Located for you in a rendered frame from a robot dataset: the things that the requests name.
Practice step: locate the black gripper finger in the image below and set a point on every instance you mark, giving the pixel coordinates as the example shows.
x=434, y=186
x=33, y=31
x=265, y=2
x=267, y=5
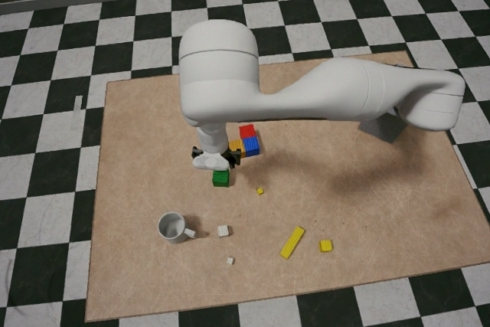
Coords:
x=195, y=152
x=234, y=159

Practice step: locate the small yellow block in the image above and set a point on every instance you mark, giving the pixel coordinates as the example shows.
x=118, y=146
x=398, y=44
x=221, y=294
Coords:
x=325, y=246

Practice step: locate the blue wooden cube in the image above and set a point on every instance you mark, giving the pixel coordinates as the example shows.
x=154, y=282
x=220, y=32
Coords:
x=251, y=146

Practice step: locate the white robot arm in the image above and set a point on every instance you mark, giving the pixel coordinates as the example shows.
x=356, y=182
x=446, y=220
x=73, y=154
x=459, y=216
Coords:
x=220, y=83

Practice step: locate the yellow flat bar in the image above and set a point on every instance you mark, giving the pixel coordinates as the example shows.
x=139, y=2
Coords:
x=291, y=242

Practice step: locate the yellow wooden cube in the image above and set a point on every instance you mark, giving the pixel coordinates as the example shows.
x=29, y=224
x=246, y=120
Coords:
x=238, y=144

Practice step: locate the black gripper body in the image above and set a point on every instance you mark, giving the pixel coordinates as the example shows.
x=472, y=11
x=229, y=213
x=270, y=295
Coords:
x=226, y=154

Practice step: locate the red cube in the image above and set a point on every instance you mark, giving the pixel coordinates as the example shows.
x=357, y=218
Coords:
x=247, y=131

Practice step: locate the green wood-grain cube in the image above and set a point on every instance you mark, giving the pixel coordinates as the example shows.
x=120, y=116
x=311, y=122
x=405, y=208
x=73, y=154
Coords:
x=220, y=178

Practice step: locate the grey mug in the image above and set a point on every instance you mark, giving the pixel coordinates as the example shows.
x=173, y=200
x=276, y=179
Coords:
x=171, y=225

